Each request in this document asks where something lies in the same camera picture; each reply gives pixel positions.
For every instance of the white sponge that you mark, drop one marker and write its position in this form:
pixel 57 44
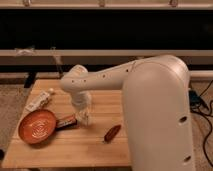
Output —
pixel 84 118

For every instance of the white squeeze tube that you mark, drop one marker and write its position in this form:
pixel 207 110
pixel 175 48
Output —
pixel 40 100

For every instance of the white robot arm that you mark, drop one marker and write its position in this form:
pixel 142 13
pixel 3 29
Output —
pixel 155 102

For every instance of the dark chocolate bar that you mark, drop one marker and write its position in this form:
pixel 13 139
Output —
pixel 66 122

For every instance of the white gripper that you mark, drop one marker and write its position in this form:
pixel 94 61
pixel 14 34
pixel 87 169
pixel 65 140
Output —
pixel 81 102

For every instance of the orange ceramic bowl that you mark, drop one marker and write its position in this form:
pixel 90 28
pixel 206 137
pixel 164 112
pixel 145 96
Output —
pixel 37 126

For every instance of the brown oblong pod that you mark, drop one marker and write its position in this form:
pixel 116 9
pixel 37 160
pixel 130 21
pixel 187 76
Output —
pixel 112 133

